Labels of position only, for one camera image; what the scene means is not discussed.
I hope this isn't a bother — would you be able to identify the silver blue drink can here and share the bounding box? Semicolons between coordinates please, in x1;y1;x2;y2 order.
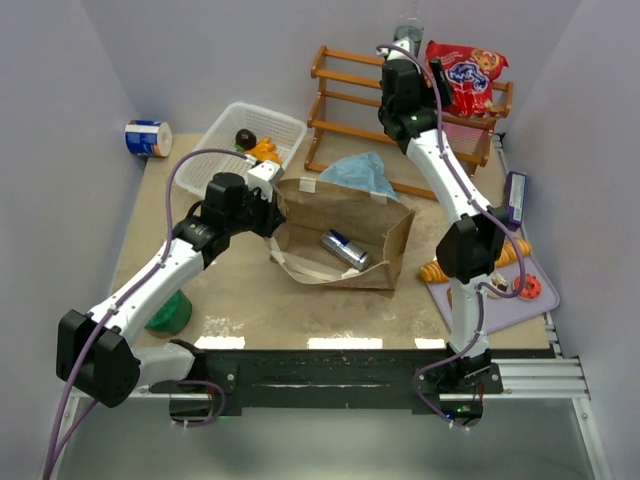
321;229;371;271

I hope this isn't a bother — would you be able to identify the purple box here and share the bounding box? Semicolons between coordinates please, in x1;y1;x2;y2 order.
503;171;528;231

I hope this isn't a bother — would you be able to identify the white plastic basket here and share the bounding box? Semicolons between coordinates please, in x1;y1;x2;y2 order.
174;102;307;198

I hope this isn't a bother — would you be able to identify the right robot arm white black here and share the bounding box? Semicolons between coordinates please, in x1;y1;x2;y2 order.
378;51;506;389

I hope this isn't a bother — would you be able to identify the light blue plastic bag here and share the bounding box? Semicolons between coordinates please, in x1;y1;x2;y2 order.
319;152;397;200

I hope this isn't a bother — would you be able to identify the green plastic bag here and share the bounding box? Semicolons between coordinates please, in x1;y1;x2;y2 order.
145;290;193;336

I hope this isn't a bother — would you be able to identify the purple cable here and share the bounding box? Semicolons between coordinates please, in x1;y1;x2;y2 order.
42;148;256;480
375;44;529;431

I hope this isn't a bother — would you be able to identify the dark round fruit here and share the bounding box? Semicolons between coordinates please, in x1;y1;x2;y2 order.
235;128;258;152

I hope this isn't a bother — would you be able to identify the clear water bottle green label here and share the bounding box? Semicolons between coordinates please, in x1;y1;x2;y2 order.
394;0;425;57

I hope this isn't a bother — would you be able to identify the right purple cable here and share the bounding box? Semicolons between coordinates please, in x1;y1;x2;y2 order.
375;44;529;431

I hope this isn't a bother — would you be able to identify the white chocolate pastry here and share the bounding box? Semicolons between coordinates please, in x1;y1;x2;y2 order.
488;271;510;299

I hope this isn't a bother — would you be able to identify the red snack chip bag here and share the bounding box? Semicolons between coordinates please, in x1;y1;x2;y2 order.
426;40;509;118

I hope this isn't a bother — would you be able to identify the blue white paper roll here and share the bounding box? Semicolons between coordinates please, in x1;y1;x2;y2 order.
124;120;173;158

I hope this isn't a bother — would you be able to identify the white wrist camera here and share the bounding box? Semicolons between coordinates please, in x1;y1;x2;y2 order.
378;37;416;63
246;156;284;202

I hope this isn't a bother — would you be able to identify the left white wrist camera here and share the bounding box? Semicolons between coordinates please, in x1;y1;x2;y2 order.
246;156;284;202

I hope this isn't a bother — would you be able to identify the lavender plastic tray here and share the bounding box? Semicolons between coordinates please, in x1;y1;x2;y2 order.
426;255;560;334

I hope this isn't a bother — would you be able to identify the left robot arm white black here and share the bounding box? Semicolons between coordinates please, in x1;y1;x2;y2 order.
56;161;285;408

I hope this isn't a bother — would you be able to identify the black base frame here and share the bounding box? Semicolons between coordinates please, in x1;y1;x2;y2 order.
151;348;503;426

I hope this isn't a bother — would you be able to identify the wooden orange shelf rack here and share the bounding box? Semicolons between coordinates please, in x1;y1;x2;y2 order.
304;45;514;200

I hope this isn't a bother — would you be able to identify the red frosted donut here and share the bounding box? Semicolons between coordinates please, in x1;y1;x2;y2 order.
518;274;542;301

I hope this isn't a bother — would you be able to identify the orange food piece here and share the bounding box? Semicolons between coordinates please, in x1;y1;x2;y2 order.
246;137;282;164

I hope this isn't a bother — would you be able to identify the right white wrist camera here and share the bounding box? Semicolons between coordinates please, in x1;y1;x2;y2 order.
378;37;416;63

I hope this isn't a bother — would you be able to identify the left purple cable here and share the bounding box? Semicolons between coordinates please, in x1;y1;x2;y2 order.
42;148;256;480

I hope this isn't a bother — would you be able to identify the brown paper grocery bag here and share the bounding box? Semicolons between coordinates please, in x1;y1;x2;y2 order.
266;177;415;290

